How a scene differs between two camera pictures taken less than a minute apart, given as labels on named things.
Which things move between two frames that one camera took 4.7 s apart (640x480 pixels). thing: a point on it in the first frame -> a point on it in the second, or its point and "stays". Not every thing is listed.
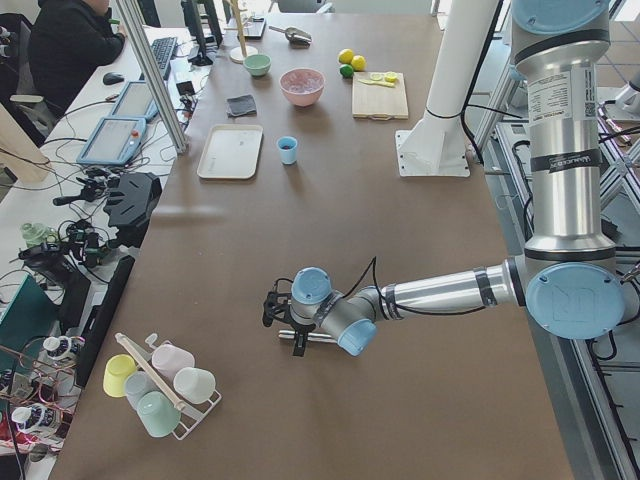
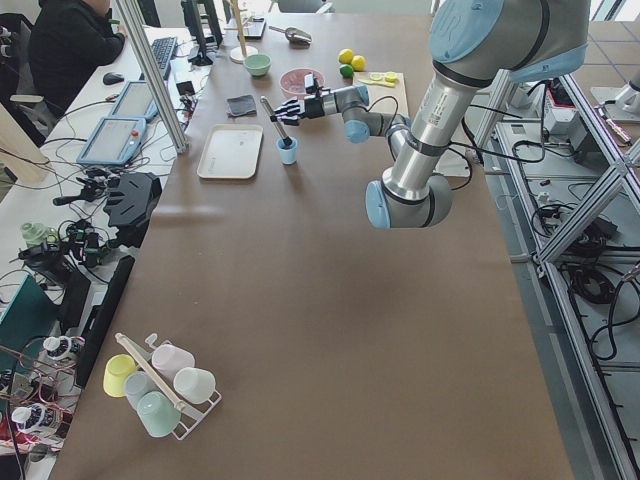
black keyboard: x=162 y=48 stays
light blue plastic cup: x=288 y=149 stays
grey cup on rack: x=137 y=384 stays
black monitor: x=202 y=28 stays
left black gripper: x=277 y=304 -> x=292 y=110
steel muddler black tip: x=290 y=334 -> x=286 y=139
